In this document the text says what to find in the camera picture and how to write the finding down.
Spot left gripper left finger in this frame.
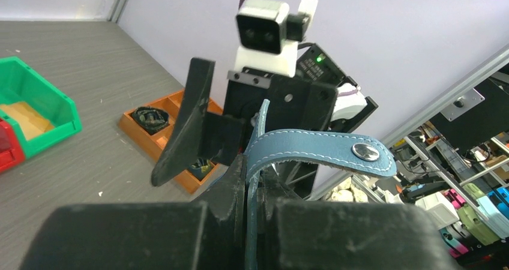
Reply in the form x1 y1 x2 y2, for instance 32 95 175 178
20 155 246 269

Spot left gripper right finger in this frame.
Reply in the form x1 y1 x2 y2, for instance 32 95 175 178
259 172 459 269

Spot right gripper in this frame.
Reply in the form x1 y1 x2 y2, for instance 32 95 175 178
151 57 338 187

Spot blue leather card holder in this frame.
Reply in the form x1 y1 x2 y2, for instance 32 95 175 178
244 99 397 269

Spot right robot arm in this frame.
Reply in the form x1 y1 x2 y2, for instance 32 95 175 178
151 43 377 186

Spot gold cards in green bin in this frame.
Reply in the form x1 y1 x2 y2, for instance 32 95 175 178
1 101 54 140

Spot rolled belt bottom left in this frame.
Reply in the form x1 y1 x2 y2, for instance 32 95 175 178
187 158 215 181

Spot rolled belt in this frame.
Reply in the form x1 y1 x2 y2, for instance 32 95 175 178
130 106 169 135
187 158 215 181

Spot rolled belt top left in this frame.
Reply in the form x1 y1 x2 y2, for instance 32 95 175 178
130 106 169 135

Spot orange compartment tray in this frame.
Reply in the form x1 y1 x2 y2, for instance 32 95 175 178
118 89 219 194

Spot red plastic bin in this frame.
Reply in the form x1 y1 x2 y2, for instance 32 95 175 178
1 119 25 173

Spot green plastic bin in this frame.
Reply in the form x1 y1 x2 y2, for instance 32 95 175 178
1 56 82 159

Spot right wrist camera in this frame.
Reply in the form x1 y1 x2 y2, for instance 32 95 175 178
233 0 318 77

